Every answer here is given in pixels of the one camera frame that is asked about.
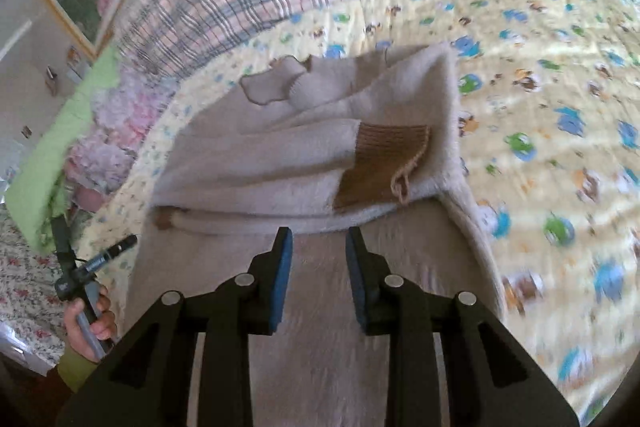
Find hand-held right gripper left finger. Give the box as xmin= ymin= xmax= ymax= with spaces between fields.
xmin=55 ymin=227 xmax=294 ymax=427

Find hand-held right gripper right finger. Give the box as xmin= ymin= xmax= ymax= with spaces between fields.
xmin=346 ymin=226 xmax=581 ymax=427

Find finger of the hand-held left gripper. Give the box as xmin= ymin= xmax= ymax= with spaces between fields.
xmin=75 ymin=234 xmax=138 ymax=278
xmin=51 ymin=216 xmax=74 ymax=284

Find beige knitted sweater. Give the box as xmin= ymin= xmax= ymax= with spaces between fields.
xmin=122 ymin=41 xmax=506 ymax=427

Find person's left forearm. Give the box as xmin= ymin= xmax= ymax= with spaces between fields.
xmin=47 ymin=347 xmax=103 ymax=395

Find person's left hand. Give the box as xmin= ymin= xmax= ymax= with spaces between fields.
xmin=63 ymin=283 xmax=119 ymax=364

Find pink pillow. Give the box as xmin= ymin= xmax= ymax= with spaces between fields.
xmin=70 ymin=184 xmax=113 ymax=214

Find green blanket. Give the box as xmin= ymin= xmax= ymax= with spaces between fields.
xmin=10 ymin=47 xmax=121 ymax=253

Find floral ruffled pillow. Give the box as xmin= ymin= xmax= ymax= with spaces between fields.
xmin=65 ymin=47 xmax=186 ymax=208

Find yellow bear print blanket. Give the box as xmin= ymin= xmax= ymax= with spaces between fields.
xmin=80 ymin=0 xmax=640 ymax=423

